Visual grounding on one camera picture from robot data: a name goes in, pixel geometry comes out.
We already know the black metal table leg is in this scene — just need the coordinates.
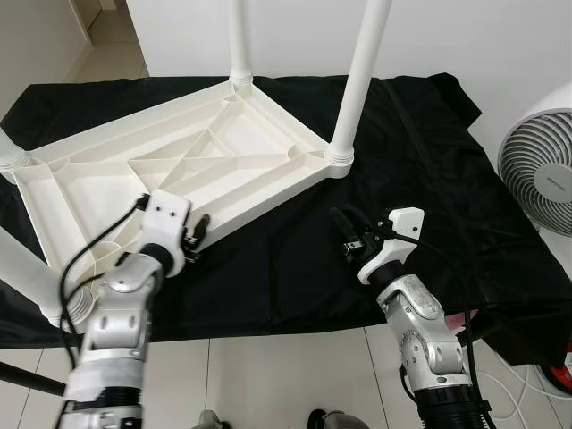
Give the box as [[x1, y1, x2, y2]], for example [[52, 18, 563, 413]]
[[454, 311, 503, 348], [0, 359, 65, 397]]

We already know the grey robot leg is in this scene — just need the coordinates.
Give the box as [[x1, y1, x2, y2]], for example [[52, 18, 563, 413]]
[[192, 409, 233, 429], [308, 408, 373, 429]]

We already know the white plastic table top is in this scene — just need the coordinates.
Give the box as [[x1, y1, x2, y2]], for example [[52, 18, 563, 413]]
[[13, 76, 356, 296]]

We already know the black fabric table cover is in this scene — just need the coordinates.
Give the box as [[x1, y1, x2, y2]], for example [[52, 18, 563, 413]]
[[0, 73, 572, 367]]

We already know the grey robot left leg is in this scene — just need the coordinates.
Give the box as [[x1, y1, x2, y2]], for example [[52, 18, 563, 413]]
[[192, 409, 233, 429]]

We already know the red round device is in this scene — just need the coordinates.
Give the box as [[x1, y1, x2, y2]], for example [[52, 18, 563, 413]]
[[549, 361, 572, 396]]

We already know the white power cable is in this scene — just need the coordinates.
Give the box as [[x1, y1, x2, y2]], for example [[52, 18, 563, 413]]
[[483, 356, 572, 423]]

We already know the grey robot right leg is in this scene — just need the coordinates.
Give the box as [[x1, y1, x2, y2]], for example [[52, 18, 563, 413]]
[[308, 408, 373, 429]]

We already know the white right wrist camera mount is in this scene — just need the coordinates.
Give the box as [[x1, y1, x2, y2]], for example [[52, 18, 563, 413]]
[[357, 206, 426, 287]]

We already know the white pedestal fan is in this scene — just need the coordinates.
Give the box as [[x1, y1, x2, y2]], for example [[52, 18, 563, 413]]
[[496, 85, 572, 239]]

